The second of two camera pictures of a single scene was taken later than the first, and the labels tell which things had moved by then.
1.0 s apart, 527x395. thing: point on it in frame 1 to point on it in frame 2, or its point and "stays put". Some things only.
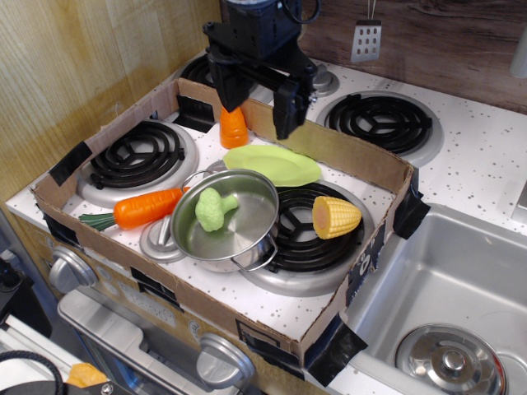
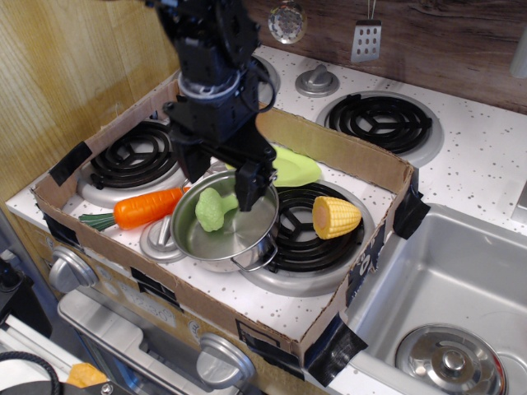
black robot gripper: [265, 36] to [219, 111]
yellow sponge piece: [84, 375] stays put
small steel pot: [247, 239] stays put
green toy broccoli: [211, 208] stays put
